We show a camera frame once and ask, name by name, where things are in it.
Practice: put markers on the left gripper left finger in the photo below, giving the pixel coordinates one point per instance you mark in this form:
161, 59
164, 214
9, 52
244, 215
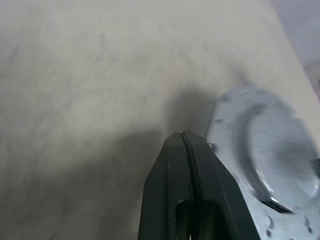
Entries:
165, 187

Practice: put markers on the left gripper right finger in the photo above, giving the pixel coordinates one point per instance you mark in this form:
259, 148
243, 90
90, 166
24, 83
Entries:
215, 190

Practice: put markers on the grey metal motor cover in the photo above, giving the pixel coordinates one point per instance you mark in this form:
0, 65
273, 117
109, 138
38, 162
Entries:
275, 155

